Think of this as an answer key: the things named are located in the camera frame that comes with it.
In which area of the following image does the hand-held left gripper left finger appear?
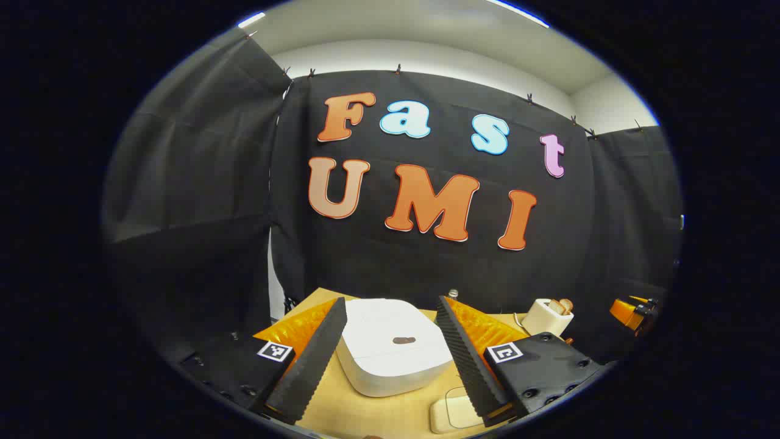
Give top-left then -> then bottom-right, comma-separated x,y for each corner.
177,297 -> 348,426

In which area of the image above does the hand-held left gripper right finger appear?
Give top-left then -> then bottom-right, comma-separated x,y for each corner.
436,296 -> 604,427

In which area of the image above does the white rice cooker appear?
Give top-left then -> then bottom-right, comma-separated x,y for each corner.
335,298 -> 455,398

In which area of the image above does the cream toaster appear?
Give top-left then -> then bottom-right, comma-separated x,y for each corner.
522,298 -> 575,337

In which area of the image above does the black backdrop cloth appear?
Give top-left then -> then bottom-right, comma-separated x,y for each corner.
101,27 -> 683,379

